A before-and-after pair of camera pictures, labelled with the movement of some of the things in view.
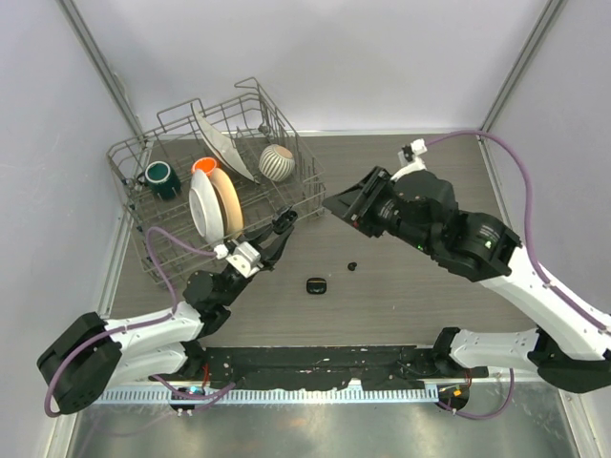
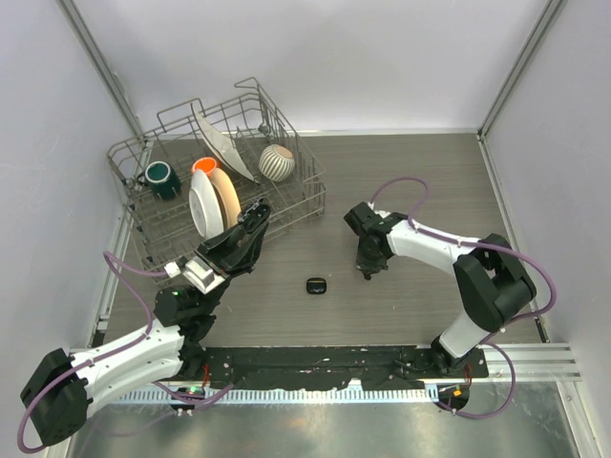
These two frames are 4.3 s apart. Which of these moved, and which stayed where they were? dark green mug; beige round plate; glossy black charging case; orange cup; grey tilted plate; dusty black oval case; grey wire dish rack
Moved: dusty black oval case
Stayed: grey wire dish rack; grey tilted plate; dark green mug; glossy black charging case; beige round plate; orange cup
